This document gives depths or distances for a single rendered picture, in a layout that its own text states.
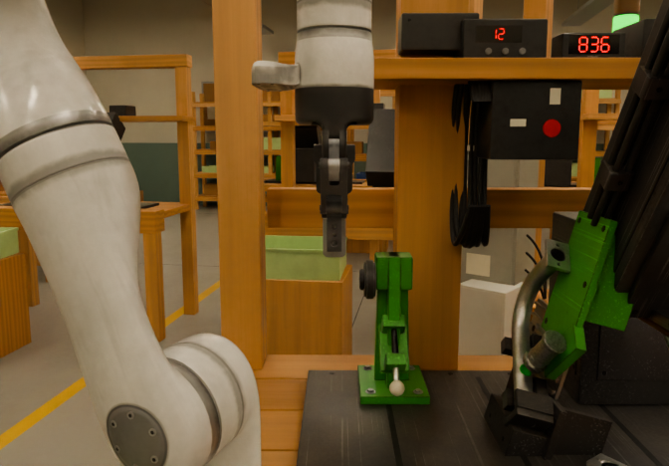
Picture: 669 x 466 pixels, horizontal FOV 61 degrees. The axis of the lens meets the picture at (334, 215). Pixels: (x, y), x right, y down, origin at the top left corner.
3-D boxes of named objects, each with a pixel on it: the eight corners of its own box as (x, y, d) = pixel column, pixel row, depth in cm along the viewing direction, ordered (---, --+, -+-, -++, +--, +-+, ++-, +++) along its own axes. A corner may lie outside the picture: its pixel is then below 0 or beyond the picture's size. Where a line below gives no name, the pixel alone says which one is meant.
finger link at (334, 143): (321, 130, 52) (321, 150, 54) (320, 165, 49) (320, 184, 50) (346, 130, 52) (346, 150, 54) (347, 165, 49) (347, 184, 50)
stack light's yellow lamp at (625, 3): (644, 14, 118) (645, -9, 117) (619, 14, 118) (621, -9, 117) (631, 18, 123) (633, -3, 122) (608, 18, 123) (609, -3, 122)
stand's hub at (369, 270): (375, 304, 108) (376, 265, 107) (359, 304, 108) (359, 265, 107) (373, 293, 115) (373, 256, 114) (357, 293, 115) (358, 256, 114)
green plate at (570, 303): (618, 365, 87) (663, 234, 84) (566, 351, 87) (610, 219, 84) (585, 338, 98) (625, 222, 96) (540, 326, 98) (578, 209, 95)
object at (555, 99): (578, 159, 109) (583, 80, 107) (490, 159, 109) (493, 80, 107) (555, 157, 122) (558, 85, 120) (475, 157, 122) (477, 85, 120)
